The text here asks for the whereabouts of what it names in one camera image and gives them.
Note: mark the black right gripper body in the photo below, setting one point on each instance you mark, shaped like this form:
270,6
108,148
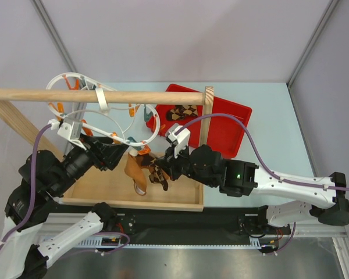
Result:
171,165

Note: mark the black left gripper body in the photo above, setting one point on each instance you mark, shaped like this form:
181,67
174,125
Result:
103,160

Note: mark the brown argyle sock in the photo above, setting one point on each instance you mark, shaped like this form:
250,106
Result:
181,112
156,174

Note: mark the white round clip hanger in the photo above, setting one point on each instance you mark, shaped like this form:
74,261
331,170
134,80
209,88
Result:
99,120

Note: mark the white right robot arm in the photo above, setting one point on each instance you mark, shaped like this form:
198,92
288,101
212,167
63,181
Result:
321,198

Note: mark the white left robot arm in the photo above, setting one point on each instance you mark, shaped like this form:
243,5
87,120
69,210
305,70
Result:
45,178

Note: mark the orange and cream sock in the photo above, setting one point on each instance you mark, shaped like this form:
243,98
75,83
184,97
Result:
134,171

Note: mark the wooden rack with tray base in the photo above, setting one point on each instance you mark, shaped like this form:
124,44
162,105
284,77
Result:
112,187

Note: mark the red plastic tray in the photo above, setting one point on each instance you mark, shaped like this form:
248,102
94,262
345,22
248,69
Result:
225,135

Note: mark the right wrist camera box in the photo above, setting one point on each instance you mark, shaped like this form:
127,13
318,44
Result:
178,136

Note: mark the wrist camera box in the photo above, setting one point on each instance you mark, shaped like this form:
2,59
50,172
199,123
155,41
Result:
178,136
69,130

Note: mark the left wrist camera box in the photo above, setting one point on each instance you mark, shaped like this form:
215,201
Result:
69,130

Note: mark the aluminium mounting rail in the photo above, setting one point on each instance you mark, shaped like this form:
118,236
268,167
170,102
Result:
199,230

